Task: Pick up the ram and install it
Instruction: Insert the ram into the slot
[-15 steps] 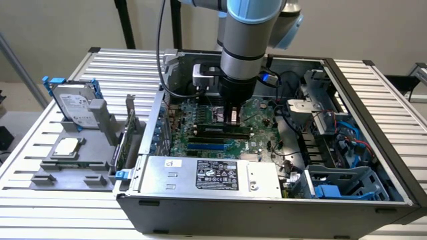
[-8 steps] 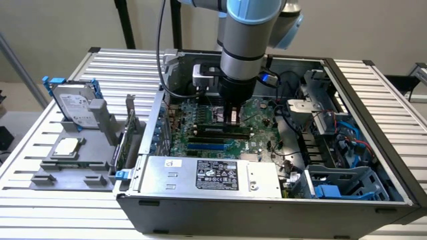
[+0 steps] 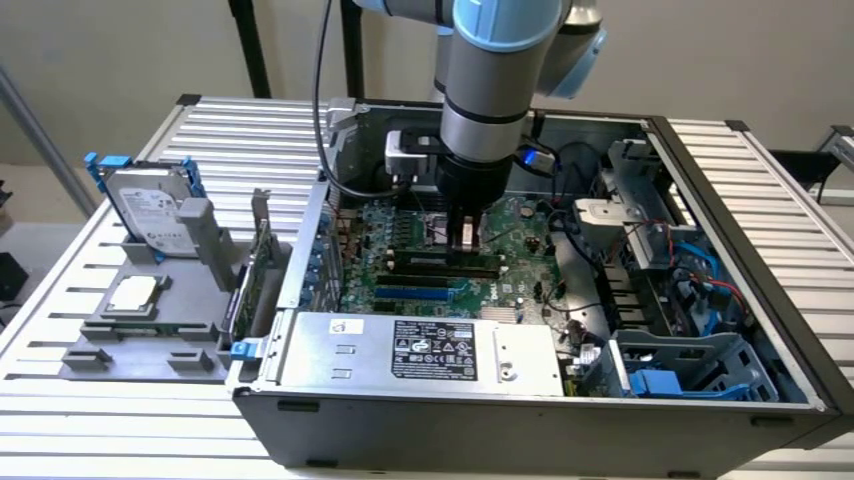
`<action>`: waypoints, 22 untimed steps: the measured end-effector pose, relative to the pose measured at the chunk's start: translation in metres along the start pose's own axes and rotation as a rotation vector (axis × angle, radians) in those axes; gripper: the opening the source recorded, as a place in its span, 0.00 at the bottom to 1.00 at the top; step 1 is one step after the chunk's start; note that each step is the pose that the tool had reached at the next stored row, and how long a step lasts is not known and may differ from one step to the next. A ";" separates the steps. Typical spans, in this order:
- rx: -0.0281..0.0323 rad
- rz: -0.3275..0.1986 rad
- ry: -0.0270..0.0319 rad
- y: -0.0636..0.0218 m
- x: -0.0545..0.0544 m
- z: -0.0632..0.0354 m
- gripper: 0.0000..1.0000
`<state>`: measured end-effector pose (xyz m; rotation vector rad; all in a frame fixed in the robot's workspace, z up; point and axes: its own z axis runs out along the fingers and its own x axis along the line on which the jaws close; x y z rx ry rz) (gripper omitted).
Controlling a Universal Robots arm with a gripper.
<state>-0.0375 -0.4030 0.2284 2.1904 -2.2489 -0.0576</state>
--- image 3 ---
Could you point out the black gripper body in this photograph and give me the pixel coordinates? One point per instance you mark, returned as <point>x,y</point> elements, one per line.
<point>475,180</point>

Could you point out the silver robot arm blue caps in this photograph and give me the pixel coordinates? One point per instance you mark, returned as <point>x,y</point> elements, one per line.
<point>487,75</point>

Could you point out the black RAM slot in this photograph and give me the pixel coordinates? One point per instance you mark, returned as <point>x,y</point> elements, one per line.
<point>433,275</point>

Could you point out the CPU socket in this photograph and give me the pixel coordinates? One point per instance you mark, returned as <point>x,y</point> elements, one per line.
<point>433,227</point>

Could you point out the blue expansion slot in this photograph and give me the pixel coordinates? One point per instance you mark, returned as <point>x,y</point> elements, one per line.
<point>416,293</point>

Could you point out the green motherboard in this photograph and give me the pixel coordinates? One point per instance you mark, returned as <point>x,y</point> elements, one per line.
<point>413,305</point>

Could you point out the silver chipset heatsink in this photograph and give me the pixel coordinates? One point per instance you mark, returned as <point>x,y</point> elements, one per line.
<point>500,315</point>

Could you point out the metal drive cage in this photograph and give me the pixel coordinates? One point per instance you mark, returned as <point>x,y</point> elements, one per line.
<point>633,210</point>

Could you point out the silver power supply unit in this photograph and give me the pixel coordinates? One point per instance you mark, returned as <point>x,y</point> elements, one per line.
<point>373,355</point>

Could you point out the green graphics card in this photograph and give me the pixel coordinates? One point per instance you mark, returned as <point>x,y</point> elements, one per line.
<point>256,280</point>

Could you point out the black stand pole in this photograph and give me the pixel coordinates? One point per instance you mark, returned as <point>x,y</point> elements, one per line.
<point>252,50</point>
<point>353,50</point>

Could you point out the blue case latch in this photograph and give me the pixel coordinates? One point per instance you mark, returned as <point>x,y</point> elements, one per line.
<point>244,350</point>

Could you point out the open black PC case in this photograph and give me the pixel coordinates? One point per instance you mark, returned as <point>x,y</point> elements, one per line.
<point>507,430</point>

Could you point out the metal disk bay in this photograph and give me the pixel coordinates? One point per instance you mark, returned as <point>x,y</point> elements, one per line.
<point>687,360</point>

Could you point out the grey parts rack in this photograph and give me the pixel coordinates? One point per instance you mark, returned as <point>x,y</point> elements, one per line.
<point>193,300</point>

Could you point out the silver hard disk drive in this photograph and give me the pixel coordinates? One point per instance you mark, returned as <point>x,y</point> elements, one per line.
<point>149,215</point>

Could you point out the silver CPU chip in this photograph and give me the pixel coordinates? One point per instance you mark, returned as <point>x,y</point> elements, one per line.
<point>134,294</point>

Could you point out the grey metal pole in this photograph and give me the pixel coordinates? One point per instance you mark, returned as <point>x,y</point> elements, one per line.
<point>40,140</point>

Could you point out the black box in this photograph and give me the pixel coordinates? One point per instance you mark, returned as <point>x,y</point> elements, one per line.
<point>9,275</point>

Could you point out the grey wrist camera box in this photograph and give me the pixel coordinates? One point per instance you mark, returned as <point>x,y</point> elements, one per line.
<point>403,152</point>

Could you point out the blue disk carrier frame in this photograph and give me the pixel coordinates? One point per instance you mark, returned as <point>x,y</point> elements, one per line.
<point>193,175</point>

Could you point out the aluminium profile frame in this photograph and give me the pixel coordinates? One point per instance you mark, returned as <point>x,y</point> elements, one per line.
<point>834,160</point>

